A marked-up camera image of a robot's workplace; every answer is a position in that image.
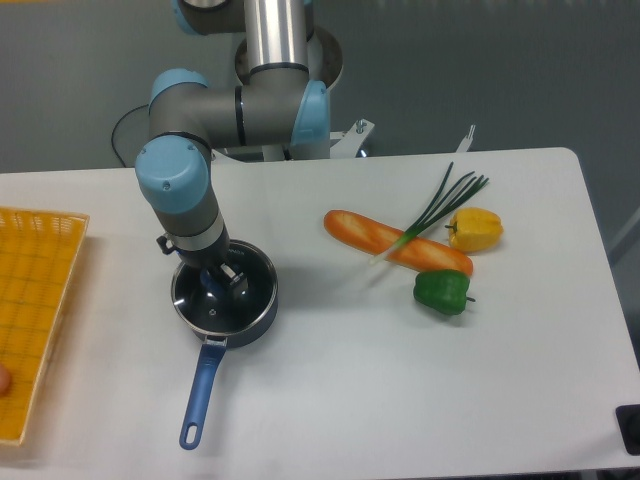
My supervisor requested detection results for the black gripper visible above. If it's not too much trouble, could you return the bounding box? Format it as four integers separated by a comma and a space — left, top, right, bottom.
156, 233, 248, 299

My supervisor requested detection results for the glass lid blue knob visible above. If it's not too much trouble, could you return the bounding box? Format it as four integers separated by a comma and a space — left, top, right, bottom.
171, 240, 278, 348

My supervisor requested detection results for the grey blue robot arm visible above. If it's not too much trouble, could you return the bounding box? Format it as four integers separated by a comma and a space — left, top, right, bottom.
135, 1, 330, 294

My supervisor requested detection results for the dark blue saucepan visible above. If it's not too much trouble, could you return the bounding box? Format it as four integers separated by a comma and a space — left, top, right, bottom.
170, 239, 280, 450

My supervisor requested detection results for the orange baguette bread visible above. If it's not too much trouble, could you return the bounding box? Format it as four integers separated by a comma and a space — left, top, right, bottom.
323, 210, 474, 277

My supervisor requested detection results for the yellow woven basket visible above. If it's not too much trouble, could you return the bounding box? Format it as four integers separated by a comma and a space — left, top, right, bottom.
1, 207, 90, 446

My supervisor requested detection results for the green bell pepper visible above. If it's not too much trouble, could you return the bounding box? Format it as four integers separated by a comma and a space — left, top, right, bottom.
413, 270, 474, 316

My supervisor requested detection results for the green spring onion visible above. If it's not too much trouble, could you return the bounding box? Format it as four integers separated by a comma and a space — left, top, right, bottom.
369, 162, 489, 265

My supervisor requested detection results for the yellow bell pepper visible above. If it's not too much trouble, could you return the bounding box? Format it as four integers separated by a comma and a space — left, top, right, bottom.
445, 207, 504, 253

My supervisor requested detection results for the black square table fixture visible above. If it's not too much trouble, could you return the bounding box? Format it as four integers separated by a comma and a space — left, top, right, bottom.
615, 404, 640, 456

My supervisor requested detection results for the white metal base frame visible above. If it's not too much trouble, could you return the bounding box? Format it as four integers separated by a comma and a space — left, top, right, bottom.
209, 118, 477, 162

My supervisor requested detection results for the black cable on floor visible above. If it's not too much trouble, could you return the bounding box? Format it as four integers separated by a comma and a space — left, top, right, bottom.
110, 104, 151, 168

